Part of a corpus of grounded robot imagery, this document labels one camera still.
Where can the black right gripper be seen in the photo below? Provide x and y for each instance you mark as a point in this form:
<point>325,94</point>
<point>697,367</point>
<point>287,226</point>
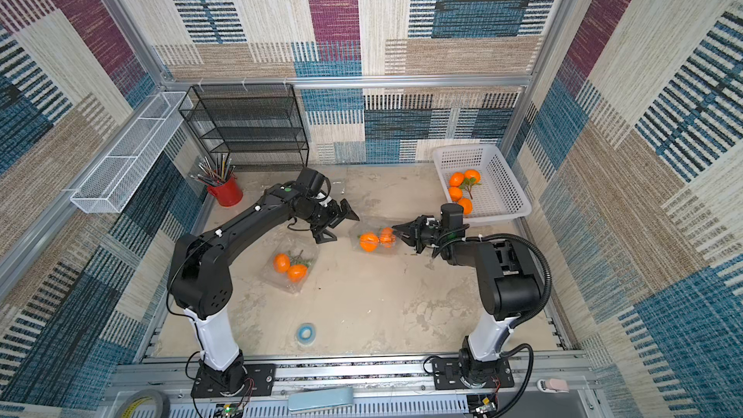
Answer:
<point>423,233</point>

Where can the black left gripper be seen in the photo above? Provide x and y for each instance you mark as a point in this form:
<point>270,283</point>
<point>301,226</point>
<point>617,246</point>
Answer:
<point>339,219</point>

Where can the orange container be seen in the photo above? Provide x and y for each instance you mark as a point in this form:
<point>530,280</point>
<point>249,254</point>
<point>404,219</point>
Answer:
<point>455,194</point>
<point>387,238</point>
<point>296,273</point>
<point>466,204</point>
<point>281,263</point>
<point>369,242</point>

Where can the clear clamshell container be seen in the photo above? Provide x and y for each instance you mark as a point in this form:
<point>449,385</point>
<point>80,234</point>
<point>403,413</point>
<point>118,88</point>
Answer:
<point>301,251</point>
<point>375,225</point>
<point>276,194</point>
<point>333,188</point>

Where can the orange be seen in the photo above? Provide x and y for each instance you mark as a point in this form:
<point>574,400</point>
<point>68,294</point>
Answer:
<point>456,180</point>
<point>472,177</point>

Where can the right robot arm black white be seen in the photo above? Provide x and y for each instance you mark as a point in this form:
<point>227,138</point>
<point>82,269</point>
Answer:
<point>514,285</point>

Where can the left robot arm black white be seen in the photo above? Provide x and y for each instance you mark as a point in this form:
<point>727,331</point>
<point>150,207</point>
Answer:
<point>200,281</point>

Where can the white plastic perforated basket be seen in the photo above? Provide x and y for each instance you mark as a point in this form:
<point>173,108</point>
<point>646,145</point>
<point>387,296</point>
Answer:
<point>498,197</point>

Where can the red cup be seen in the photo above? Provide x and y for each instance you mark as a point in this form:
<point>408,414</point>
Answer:
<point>228,194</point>

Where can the blue tape roll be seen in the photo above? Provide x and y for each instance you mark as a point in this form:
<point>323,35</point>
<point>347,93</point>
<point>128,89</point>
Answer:
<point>306,334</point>

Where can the light blue flat case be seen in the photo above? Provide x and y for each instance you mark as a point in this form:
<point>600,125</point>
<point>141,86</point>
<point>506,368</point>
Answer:
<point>322,399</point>

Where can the small pink white object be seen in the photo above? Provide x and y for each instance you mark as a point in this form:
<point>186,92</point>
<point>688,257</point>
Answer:
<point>553,386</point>

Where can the grey tape roll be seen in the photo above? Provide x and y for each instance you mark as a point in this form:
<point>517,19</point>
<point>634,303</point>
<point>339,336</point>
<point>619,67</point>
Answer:
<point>145,397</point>

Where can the black wire shelf rack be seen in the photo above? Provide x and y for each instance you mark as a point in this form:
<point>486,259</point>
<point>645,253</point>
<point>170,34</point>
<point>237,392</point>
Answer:
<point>250,126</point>

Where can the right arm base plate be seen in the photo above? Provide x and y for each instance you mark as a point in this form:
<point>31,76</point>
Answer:
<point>451,373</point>

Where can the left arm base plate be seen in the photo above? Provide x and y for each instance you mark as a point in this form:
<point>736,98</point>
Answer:
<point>255,380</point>

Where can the white wire mesh wall tray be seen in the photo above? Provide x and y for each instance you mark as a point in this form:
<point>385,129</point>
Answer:
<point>109,187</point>

